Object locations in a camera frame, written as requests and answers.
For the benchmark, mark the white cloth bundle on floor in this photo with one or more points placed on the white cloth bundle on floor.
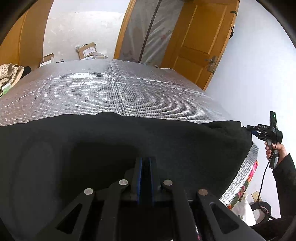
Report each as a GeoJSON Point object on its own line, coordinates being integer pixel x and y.
{"type": "Point", "coordinates": [243, 210]}

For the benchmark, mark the person's right black sleeve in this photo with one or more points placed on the person's right black sleeve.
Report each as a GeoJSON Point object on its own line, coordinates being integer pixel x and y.
{"type": "Point", "coordinates": [282, 228]}

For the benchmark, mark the orange wooden wardrobe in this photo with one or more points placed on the orange wooden wardrobe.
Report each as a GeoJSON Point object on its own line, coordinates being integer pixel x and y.
{"type": "Point", "coordinates": [23, 44]}

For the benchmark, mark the white small cardboard box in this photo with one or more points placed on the white small cardboard box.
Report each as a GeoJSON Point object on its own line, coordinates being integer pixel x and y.
{"type": "Point", "coordinates": [48, 59]}

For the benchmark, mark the translucent plastic door curtain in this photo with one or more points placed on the translucent plastic door curtain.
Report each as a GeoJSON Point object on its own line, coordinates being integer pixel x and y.
{"type": "Point", "coordinates": [146, 31]}

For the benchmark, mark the colourful striped bedsheet edge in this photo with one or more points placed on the colourful striped bedsheet edge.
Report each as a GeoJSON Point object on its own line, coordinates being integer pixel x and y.
{"type": "Point", "coordinates": [243, 188]}

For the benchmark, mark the black garment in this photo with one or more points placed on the black garment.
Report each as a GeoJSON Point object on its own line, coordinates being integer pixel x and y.
{"type": "Point", "coordinates": [46, 163]}

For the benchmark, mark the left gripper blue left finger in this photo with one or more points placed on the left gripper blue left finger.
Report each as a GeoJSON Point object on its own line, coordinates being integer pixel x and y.
{"type": "Point", "coordinates": [134, 178]}

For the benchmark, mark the orange wooden door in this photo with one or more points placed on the orange wooden door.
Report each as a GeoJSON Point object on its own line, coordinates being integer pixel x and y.
{"type": "Point", "coordinates": [199, 39]}

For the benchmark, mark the person's right hand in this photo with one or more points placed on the person's right hand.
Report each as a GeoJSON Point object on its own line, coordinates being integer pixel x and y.
{"type": "Point", "coordinates": [281, 150]}

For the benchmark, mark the beige floral blanket pile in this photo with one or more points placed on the beige floral blanket pile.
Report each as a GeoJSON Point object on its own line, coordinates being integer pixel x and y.
{"type": "Point", "coordinates": [10, 74]}

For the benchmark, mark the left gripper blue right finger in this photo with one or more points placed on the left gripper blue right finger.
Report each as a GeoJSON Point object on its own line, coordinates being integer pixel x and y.
{"type": "Point", "coordinates": [160, 188]}

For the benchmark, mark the black tape roll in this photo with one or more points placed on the black tape roll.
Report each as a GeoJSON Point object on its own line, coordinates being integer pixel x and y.
{"type": "Point", "coordinates": [261, 211]}

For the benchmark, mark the brown cardboard box with label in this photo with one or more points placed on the brown cardboard box with label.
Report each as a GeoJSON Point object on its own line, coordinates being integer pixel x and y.
{"type": "Point", "coordinates": [85, 50]}

